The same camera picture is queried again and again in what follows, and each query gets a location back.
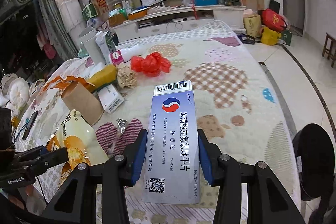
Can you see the white bottle pink label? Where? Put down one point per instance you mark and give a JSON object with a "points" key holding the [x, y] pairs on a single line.
{"points": [[123, 54]]}

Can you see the green white carton box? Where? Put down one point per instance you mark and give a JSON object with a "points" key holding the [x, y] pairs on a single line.
{"points": [[89, 11]]}

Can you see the cardboard box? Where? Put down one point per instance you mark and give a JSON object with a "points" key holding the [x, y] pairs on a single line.
{"points": [[252, 23]]}

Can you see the lace covered air conditioner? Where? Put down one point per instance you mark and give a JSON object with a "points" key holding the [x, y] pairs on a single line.
{"points": [[67, 11]]}

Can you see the brown paper cup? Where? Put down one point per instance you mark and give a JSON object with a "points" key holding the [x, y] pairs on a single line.
{"points": [[81, 103]]}

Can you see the red gift bag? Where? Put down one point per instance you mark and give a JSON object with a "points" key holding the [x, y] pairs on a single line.
{"points": [[273, 19]]}

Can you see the yellow green sponge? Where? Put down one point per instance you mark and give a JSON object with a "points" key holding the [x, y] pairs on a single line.
{"points": [[105, 75]]}

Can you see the grey curtain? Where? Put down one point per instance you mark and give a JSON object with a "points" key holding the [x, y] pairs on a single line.
{"points": [[52, 16]]}

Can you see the orange yellow snack bag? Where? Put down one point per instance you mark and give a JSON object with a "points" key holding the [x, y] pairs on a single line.
{"points": [[78, 140]]}

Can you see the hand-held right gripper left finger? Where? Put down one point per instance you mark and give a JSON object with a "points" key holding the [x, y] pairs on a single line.
{"points": [[140, 158]]}

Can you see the orange tray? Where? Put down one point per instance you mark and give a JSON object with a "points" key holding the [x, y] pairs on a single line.
{"points": [[137, 13]]}

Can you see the brown paper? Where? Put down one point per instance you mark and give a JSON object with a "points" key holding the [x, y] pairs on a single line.
{"points": [[126, 77]]}

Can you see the white television cabinet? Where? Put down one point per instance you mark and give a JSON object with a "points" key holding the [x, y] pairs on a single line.
{"points": [[223, 15]]}

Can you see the blue white medicine box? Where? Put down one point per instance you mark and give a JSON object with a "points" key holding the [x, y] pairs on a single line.
{"points": [[170, 134]]}

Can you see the white drink carton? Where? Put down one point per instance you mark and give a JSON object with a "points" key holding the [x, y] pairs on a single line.
{"points": [[101, 44]]}

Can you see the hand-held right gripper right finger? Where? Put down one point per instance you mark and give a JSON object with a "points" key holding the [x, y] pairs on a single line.
{"points": [[203, 158]]}

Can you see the red plastic bag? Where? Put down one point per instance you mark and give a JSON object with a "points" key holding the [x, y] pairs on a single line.
{"points": [[149, 64]]}

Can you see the black phone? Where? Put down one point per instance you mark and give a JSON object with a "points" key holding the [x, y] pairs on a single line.
{"points": [[30, 124]]}

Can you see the black trash bin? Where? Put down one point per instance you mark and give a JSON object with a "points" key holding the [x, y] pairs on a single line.
{"points": [[315, 155]]}

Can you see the wooden stool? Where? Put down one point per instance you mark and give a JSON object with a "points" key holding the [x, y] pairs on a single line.
{"points": [[329, 41]]}

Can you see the black bag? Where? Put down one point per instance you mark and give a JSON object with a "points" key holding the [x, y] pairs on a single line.
{"points": [[274, 5]]}

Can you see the blue storage basket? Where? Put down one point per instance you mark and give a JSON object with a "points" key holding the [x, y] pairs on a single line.
{"points": [[206, 1]]}

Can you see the silver foil wrapper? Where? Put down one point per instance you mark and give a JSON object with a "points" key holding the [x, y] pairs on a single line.
{"points": [[121, 125]]}

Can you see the white plush cushion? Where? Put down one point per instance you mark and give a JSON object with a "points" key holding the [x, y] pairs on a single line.
{"points": [[17, 91]]}

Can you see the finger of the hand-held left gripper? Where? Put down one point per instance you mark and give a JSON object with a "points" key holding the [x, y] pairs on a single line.
{"points": [[29, 154], [52, 157]]}

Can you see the small white barcode box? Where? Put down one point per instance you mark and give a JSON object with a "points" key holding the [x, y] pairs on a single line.
{"points": [[110, 98]]}

